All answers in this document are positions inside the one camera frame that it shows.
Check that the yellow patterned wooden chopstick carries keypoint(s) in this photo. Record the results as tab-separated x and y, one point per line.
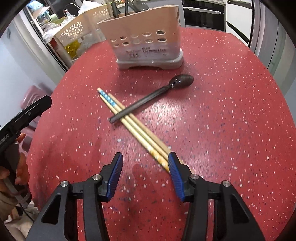
138	136

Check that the plain wooden chopstick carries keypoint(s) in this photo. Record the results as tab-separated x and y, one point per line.
148	132

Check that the black plastic utensil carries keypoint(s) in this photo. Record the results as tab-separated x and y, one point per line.
127	7

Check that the beige perforated utensil holder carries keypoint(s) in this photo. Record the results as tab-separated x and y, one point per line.
143	27

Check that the black built-in oven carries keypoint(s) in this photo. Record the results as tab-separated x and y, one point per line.
203	14

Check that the person's left hand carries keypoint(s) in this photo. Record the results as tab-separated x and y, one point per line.
22	168

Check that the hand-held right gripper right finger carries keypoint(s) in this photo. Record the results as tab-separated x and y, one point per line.
177	178

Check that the beige flower-cutout storage trolley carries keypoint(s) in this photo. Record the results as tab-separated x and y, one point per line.
74	30

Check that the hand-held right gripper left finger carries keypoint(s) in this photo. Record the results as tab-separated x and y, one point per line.
114	176

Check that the crumpled clear plastic bag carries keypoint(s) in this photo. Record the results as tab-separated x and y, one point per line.
49	32

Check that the blue patterned wooden chopstick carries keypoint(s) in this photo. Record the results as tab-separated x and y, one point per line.
108	98

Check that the pink plastic stool stack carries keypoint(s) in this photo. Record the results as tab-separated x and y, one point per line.
34	92

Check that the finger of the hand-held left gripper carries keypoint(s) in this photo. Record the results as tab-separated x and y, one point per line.
32	110

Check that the yellow oil bottle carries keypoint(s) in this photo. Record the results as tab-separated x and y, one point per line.
72	48

